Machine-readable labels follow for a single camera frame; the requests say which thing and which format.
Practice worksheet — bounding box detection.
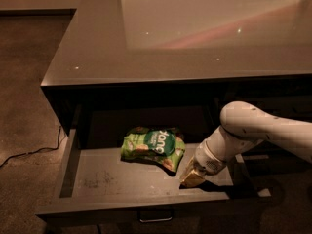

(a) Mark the green snack bag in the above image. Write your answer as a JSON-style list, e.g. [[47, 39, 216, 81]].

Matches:
[[121, 127, 185, 173]]

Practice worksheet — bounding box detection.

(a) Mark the drawer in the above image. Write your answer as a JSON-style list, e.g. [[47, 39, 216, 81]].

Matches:
[[35, 104, 272, 234]]

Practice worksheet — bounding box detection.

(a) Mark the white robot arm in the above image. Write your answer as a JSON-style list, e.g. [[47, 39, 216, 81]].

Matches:
[[180, 101, 312, 188]]

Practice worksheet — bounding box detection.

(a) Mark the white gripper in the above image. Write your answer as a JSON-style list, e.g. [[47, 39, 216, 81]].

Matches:
[[180, 140, 226, 188]]

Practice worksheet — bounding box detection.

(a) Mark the thin black floor cable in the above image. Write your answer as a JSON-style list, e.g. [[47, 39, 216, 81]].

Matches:
[[0, 126, 62, 168]]

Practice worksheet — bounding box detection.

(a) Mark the grey drawer cabinet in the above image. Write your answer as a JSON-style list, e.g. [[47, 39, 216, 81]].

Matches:
[[40, 0, 312, 168]]

